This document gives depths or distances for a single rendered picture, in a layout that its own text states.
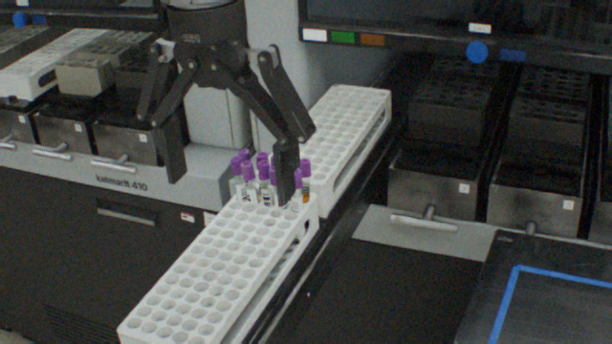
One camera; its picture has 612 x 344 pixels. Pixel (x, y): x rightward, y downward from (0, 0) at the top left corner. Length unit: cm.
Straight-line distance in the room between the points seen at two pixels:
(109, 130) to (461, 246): 64
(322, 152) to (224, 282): 28
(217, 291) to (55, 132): 70
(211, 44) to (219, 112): 57
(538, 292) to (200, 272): 38
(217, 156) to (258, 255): 48
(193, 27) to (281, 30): 46
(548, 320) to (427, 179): 34
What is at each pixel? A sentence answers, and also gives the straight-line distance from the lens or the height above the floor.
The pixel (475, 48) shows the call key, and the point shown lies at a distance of 95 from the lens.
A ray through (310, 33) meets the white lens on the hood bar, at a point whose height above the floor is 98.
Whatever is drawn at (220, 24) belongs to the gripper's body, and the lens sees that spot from 63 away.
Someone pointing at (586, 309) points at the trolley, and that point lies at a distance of 77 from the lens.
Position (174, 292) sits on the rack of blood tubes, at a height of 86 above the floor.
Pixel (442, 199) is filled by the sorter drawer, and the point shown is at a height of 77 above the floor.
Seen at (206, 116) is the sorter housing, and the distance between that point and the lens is 122.
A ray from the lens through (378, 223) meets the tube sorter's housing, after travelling 107.
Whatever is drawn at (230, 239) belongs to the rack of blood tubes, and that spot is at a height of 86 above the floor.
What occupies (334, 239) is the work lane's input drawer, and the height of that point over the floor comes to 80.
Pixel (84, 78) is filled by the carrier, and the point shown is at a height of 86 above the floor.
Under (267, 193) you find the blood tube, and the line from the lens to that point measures 83.
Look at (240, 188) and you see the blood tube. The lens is 85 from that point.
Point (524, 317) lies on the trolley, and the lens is 75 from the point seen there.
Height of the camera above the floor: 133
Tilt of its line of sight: 31 degrees down
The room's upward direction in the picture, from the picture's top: 4 degrees counter-clockwise
